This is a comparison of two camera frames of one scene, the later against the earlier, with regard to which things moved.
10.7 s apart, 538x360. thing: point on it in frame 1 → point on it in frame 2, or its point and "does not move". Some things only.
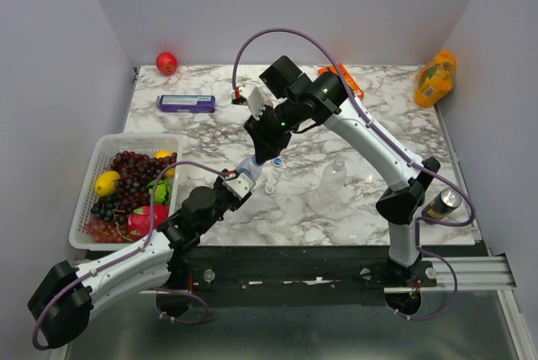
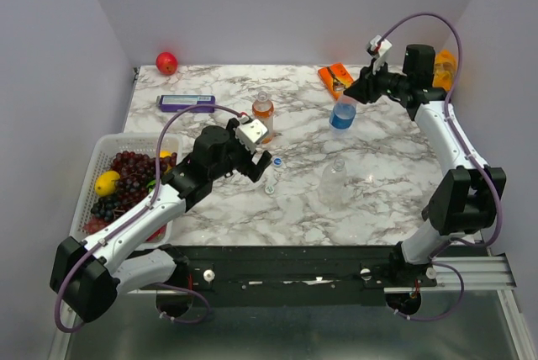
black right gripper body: [274, 124] → [380, 83]
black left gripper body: [224, 200] → [239, 158]
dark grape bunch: [105, 208] does not move
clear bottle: [332, 183] does not move
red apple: [166, 63] does not move
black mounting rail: [292, 275] does not move
